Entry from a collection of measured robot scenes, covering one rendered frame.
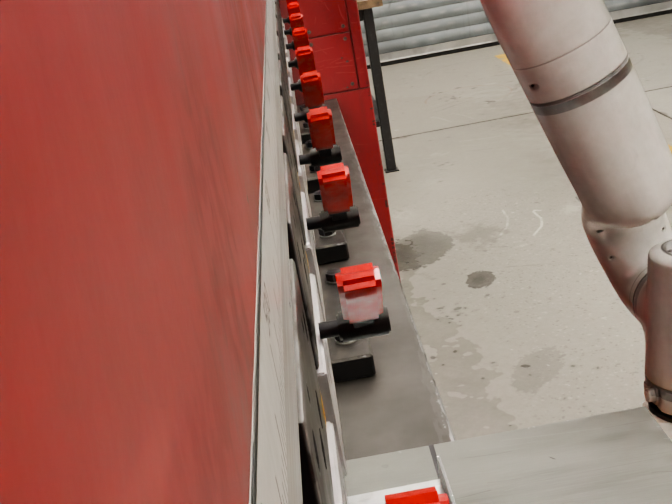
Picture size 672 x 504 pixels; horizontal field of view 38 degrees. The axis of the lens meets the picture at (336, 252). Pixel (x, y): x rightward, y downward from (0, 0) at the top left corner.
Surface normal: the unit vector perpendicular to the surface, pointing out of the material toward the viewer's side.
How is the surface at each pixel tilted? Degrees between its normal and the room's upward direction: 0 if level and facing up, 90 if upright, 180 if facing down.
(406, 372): 0
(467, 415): 0
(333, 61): 90
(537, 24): 97
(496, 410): 0
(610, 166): 96
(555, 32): 94
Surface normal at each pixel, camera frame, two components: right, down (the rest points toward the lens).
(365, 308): 0.17, 0.92
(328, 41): 0.07, 0.34
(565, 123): -0.52, 0.59
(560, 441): -0.17, -0.92
